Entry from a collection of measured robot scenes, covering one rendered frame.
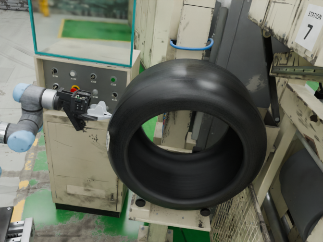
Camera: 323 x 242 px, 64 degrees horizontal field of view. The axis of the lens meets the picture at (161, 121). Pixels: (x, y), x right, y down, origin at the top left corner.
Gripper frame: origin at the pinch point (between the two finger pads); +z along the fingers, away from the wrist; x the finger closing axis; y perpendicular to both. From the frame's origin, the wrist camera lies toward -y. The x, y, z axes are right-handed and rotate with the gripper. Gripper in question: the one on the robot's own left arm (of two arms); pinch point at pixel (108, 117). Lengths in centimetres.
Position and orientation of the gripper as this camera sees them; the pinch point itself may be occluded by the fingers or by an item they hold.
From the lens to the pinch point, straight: 101.1
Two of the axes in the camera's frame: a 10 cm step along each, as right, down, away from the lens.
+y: 2.2, -8.3, -5.1
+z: 9.7, 2.3, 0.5
